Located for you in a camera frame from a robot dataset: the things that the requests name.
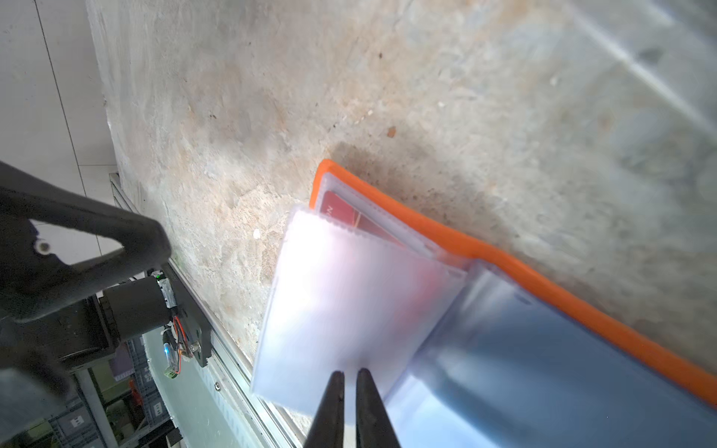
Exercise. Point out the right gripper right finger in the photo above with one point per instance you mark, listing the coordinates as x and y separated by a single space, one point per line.
374 429

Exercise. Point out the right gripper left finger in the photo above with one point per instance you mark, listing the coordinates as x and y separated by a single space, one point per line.
327 430

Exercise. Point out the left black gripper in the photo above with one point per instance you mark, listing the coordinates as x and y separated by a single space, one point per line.
57 248

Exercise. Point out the orange card holder wallet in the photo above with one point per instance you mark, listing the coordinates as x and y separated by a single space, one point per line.
468 346

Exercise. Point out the aluminium mounting rail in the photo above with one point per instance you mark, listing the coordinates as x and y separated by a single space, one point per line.
210 400

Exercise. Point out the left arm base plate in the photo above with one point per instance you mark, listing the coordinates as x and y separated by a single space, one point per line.
159 299

